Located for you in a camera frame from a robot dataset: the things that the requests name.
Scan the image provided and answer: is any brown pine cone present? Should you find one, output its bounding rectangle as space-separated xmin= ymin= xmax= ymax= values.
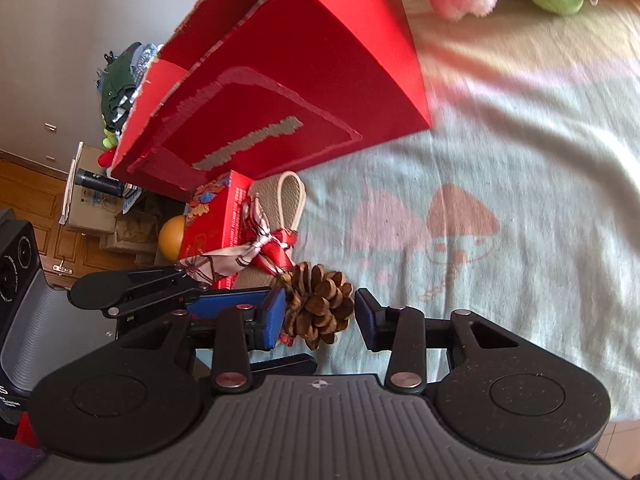
xmin=271 ymin=262 xmax=355 ymax=351

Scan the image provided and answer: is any orange fruit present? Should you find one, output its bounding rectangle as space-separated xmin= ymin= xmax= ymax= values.
xmin=158 ymin=214 xmax=186 ymax=262

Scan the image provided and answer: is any small red patterned box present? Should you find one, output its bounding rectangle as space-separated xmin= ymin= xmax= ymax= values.
xmin=177 ymin=171 xmax=253 ymax=289

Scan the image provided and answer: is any black cylinder bottle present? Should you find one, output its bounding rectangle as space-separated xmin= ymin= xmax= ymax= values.
xmin=74 ymin=169 xmax=126 ymax=198

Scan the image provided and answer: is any pastel cartoon bed sheet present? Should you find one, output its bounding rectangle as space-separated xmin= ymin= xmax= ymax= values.
xmin=294 ymin=0 xmax=639 ymax=420

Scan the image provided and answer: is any pile of clothes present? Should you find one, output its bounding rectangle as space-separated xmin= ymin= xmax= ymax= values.
xmin=96 ymin=41 xmax=163 ymax=148

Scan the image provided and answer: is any large red cardboard box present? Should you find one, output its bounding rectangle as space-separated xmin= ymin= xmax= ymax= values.
xmin=112 ymin=0 xmax=431 ymax=200

